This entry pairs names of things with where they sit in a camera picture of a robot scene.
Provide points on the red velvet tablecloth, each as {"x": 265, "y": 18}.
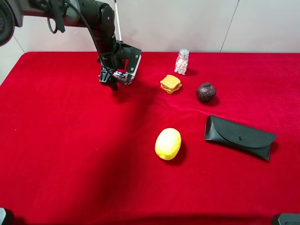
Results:
{"x": 74, "y": 152}

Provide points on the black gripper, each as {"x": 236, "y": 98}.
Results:
{"x": 123, "y": 57}

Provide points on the glass jar of pink candies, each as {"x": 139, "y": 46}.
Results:
{"x": 181, "y": 63}

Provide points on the black glasses case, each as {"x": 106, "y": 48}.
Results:
{"x": 240, "y": 137}

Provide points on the chocolate bar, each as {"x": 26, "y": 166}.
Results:
{"x": 124, "y": 78}

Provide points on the dark maroon round fruit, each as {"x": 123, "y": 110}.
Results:
{"x": 205, "y": 92}

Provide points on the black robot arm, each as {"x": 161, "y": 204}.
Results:
{"x": 98, "y": 17}

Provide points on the toy sandwich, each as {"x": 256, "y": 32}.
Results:
{"x": 170, "y": 84}

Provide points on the yellow lemon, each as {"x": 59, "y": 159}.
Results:
{"x": 168, "y": 143}

